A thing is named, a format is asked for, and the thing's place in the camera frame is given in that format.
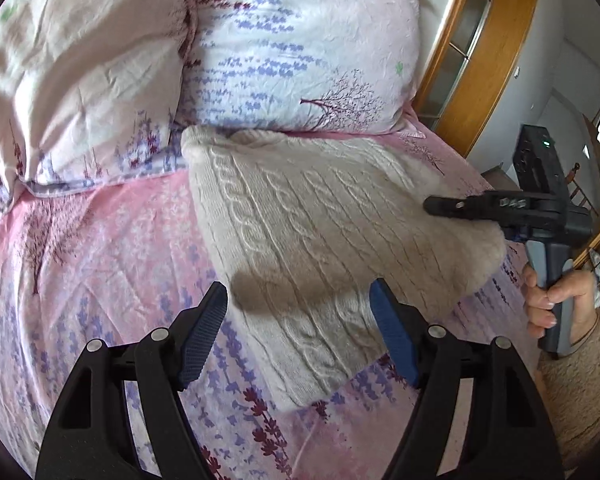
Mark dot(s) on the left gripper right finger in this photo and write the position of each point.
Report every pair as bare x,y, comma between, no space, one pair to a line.
403,330

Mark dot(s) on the white floral pillow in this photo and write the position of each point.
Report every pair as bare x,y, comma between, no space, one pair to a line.
344,66

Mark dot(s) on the beige cable-knit sweater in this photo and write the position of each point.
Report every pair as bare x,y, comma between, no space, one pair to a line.
298,229

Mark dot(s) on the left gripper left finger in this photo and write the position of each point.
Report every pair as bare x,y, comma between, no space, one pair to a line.
194,331

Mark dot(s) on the wooden framed interior window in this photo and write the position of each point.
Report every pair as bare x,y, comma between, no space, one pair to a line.
469,51

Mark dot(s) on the beige fleece right sleeve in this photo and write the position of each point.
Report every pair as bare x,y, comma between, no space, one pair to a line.
572,398

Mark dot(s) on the pink floral pillow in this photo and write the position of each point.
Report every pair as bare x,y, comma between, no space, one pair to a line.
88,88

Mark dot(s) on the person's right hand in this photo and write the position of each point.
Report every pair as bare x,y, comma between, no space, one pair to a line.
578,285

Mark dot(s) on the pink floral bed sheet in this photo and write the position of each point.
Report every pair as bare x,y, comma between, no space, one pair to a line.
119,261

